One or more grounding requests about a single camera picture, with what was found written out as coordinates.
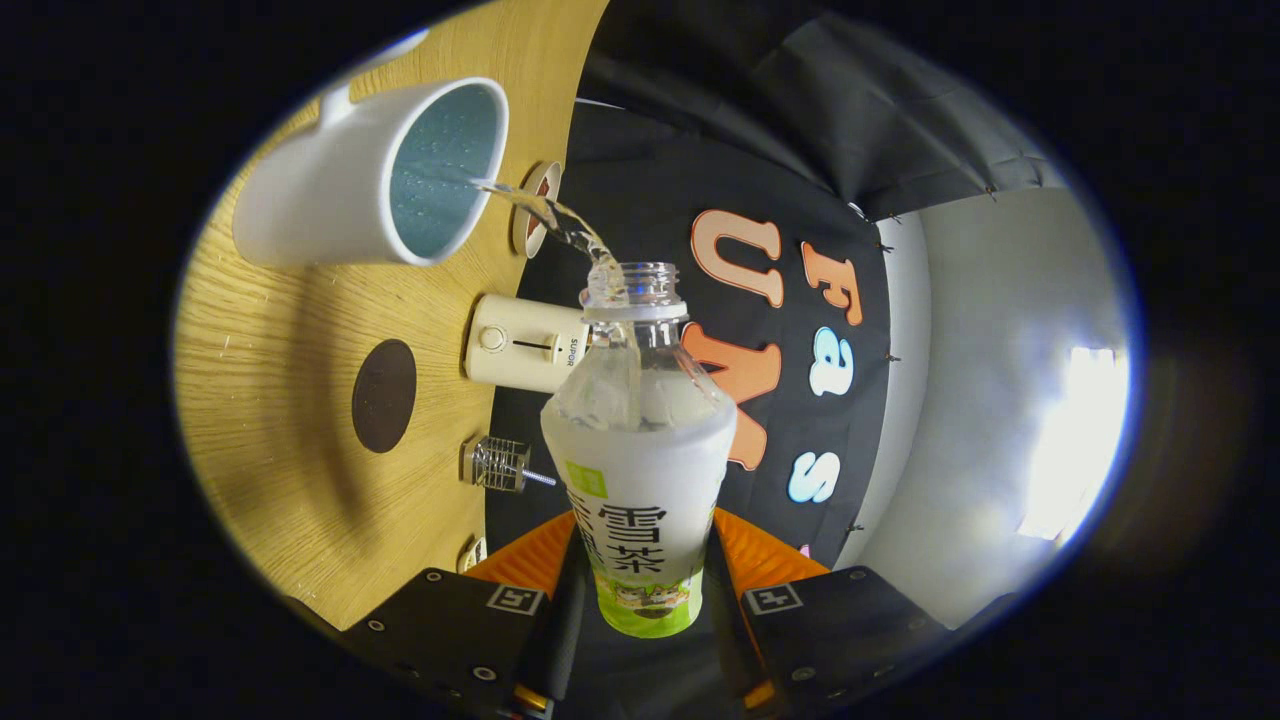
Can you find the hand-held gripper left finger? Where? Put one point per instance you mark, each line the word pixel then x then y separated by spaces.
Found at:
pixel 450 625

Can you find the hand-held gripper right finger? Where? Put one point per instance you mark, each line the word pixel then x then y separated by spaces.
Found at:
pixel 840 625

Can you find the dark brown round coaster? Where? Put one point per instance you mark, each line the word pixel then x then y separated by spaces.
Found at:
pixel 384 396

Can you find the clear juice bottle white label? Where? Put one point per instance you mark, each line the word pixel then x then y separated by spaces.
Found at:
pixel 640 480

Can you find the clear juice stream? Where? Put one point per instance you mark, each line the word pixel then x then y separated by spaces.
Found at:
pixel 560 220

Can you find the white cup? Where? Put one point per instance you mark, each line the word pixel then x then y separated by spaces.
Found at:
pixel 320 190

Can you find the white divided bean dish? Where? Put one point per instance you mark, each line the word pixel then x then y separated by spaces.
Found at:
pixel 472 556

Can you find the striped straw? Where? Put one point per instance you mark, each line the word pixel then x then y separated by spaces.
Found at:
pixel 542 479

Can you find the wooden table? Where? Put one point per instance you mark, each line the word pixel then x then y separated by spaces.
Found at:
pixel 280 420

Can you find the white toaster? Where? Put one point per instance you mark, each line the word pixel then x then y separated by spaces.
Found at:
pixel 510 350

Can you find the large ceiling light panel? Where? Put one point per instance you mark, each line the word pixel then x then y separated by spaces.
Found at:
pixel 1075 440

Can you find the small white round plate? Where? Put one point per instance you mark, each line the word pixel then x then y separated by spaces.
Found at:
pixel 520 235

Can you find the black backdrop cloth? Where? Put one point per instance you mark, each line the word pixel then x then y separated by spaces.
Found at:
pixel 650 180

